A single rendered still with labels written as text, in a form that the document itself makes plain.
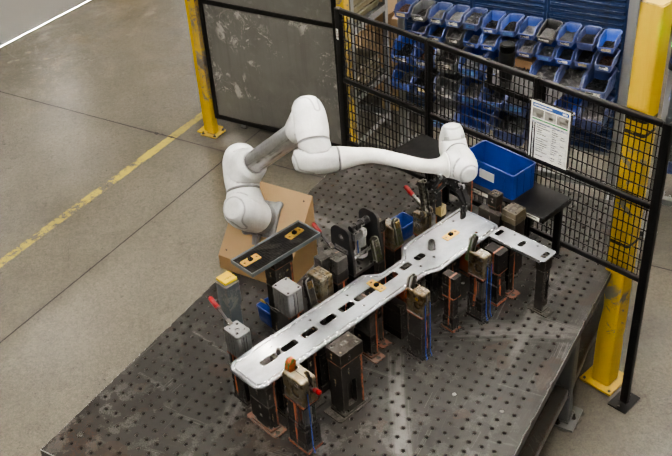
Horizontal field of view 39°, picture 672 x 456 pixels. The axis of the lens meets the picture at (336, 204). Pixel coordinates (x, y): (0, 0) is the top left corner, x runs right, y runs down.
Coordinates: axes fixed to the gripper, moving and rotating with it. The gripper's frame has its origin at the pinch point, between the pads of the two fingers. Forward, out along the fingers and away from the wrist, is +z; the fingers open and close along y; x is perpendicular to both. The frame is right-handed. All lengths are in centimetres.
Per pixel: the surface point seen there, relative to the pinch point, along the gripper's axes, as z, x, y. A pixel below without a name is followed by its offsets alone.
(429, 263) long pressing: 13.7, -20.7, 6.2
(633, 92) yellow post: -48, 58, 45
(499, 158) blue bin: 4, 52, -14
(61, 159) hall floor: 113, -9, -357
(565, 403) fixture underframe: 100, 25, 50
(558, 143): -14, 55, 15
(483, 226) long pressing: 13.5, 14.8, 6.3
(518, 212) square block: 7.6, 26.4, 16.1
